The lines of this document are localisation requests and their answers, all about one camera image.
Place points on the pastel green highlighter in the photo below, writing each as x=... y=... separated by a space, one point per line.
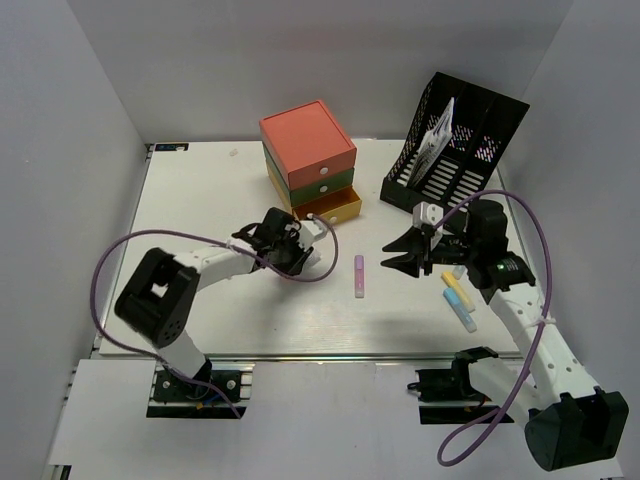
x=458 y=271

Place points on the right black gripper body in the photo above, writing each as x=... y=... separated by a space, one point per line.
x=454 y=249

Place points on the coral top drawer box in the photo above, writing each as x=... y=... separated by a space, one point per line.
x=307 y=144

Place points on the pastel blue highlighter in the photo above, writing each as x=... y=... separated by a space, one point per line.
x=460 y=310

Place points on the white printed paper booklet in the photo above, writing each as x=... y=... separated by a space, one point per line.
x=432 y=145

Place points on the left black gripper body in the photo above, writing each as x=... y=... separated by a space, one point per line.
x=290 y=255

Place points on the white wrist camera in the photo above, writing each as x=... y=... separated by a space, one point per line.
x=425 y=213
x=310 y=232

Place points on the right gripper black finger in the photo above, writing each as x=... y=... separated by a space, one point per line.
x=412 y=241
x=408 y=264

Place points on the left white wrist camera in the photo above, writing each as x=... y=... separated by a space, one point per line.
x=310 y=232

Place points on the yellow bottom drawer box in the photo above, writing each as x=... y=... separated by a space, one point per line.
x=336 y=208

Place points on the pastel purple highlighter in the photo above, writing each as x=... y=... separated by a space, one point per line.
x=359 y=276

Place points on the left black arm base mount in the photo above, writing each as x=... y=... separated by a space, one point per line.
x=170 y=398

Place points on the green drawer box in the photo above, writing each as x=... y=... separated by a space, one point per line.
x=310 y=192

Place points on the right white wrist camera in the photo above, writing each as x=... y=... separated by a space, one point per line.
x=425 y=213

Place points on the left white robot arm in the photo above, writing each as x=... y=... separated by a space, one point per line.
x=157 y=300

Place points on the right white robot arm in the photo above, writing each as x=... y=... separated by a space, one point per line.
x=567 y=418

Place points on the black label sticker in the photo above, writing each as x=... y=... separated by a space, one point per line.
x=171 y=147

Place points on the black three-slot file holder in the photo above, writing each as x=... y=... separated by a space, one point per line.
x=483 y=124

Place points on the pastel yellow highlighter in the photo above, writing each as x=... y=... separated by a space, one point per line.
x=452 y=282

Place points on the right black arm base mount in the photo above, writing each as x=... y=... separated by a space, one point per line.
x=445 y=395

